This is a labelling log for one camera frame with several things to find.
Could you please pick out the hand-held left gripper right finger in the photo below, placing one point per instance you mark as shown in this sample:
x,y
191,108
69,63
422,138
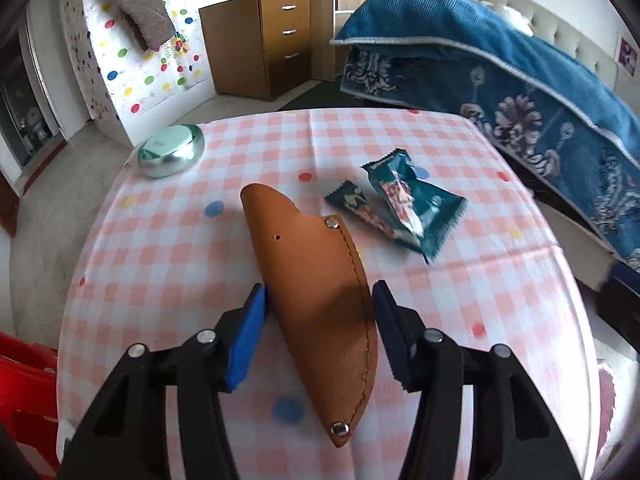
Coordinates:
x,y
392,340

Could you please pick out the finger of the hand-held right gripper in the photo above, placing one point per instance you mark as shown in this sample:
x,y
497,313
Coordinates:
x,y
622,315

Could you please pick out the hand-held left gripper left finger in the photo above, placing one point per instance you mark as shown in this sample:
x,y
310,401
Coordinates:
x,y
247,340

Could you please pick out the brown leather sheath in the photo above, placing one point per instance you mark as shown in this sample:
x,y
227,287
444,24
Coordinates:
x,y
310,280

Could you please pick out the pink checkered tablecloth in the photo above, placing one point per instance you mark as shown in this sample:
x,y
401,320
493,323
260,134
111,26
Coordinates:
x,y
175,270

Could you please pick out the large teal snack wrapper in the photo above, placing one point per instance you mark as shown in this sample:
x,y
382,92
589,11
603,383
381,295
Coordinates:
x,y
435,205

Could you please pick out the small teal snack wrapper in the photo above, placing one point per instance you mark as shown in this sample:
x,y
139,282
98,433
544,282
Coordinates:
x,y
350,197

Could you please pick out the green round tin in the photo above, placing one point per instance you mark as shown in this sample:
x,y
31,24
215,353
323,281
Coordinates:
x,y
170,152

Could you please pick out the red plastic stool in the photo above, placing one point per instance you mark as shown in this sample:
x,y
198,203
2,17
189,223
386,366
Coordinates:
x,y
25,390

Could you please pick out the dark green floor mat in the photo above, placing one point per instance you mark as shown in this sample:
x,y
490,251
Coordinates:
x,y
320,97

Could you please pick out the brown door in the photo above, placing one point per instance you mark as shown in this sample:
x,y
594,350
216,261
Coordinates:
x,y
7,205

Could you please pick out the beige padded headboard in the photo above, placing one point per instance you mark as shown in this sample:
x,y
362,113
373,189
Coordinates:
x,y
575,30

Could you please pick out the white dotted cabinet cover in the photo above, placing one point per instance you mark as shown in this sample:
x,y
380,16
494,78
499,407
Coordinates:
x,y
130,75

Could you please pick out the wooden drawer cabinet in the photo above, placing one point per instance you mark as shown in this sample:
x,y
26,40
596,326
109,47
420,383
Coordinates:
x,y
240,50

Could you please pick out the white pillow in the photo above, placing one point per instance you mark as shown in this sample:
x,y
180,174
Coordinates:
x,y
515,17

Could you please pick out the blue floral blanket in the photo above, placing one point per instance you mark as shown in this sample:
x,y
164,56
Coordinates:
x,y
450,20

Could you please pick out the brown quilted jacket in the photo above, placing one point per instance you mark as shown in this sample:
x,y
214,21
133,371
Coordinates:
x,y
140,0

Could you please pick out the small wall picture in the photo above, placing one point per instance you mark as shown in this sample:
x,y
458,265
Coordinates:
x,y
627,55

